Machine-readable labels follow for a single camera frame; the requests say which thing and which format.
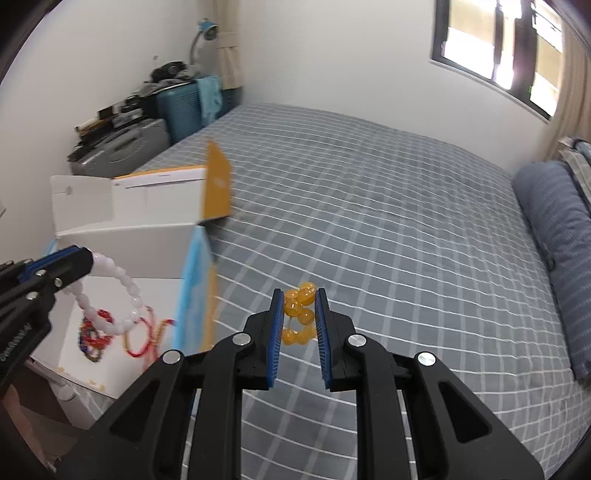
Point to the pile of black gadgets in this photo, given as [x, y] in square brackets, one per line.
[124, 108]

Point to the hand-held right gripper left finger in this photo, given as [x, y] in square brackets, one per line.
[276, 337]

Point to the dark framed window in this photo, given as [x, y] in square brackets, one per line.
[480, 37]

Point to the beige curtain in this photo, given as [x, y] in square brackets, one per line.
[228, 46]
[570, 101]

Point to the grey suitcase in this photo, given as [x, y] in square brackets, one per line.
[120, 147]

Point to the yellow white cardboard box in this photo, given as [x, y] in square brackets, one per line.
[152, 249]

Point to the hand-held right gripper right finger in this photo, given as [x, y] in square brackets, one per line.
[323, 337]

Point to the grey checked pillow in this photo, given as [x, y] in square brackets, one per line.
[577, 175]

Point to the teal cloth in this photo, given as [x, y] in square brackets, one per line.
[210, 99]

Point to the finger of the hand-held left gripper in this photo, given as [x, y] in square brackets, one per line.
[69, 272]
[51, 259]

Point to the blue desk lamp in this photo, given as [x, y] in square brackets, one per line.
[207, 27]

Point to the grey checked bed sheet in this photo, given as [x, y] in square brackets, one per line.
[369, 207]

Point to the teal suitcase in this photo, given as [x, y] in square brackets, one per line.
[180, 110]

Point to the pile of dark clothes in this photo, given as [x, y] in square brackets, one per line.
[171, 74]

